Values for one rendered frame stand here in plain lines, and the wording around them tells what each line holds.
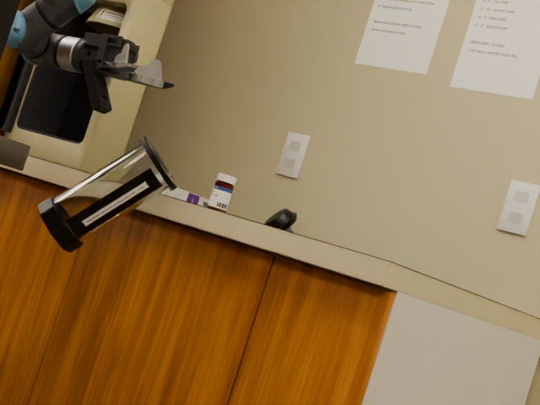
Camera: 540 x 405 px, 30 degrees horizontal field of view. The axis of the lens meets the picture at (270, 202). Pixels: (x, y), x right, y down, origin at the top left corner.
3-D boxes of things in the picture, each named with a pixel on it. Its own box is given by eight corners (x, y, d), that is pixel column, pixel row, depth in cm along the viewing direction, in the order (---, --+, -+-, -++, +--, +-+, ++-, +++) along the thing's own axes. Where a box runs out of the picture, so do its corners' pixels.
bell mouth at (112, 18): (119, 42, 269) (125, 23, 270) (165, 51, 259) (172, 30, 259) (71, 18, 255) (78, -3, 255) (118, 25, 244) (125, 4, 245)
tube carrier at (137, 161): (64, 246, 172) (170, 180, 173) (34, 194, 175) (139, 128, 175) (82, 255, 183) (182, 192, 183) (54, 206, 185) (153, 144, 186)
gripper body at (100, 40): (124, 36, 212) (79, 28, 217) (113, 75, 211) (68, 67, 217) (143, 47, 219) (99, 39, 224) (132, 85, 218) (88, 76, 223)
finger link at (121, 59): (129, 39, 204) (114, 42, 212) (121, 67, 203) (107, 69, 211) (143, 44, 205) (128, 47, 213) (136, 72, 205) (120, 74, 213)
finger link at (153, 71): (179, 64, 218) (137, 52, 217) (172, 91, 218) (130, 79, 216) (177, 67, 221) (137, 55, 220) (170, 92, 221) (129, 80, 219)
